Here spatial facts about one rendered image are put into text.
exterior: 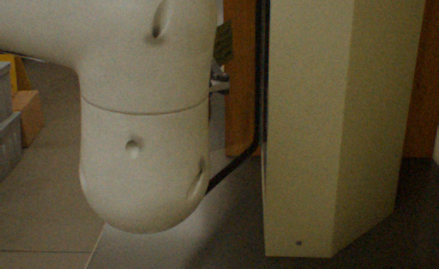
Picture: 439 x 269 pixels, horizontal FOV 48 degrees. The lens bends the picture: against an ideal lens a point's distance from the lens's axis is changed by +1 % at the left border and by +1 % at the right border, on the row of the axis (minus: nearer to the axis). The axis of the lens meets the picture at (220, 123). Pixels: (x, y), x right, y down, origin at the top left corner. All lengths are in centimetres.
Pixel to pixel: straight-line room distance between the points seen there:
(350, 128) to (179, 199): 43
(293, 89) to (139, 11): 42
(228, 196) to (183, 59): 70
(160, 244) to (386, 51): 50
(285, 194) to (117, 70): 50
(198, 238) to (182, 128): 56
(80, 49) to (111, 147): 7
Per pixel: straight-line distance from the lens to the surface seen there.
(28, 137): 361
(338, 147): 76
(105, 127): 36
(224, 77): 60
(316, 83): 71
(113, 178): 37
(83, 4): 34
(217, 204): 99
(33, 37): 38
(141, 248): 89
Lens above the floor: 148
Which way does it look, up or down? 24 degrees down
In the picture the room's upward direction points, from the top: 1 degrees counter-clockwise
